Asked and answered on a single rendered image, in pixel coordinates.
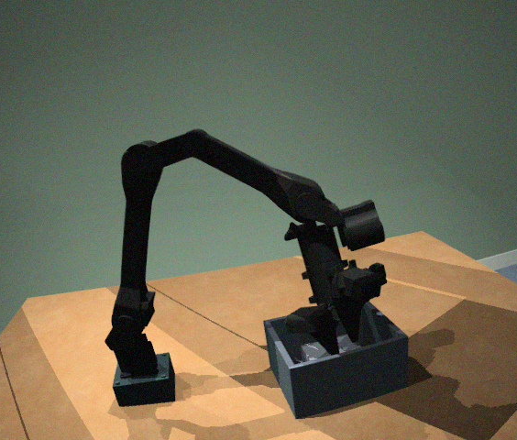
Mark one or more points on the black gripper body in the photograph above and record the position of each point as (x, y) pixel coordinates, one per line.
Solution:
(315, 318)

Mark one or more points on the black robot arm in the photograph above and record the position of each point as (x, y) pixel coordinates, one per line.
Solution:
(358, 226)

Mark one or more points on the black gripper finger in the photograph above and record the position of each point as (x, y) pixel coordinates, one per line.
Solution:
(327, 338)
(349, 314)

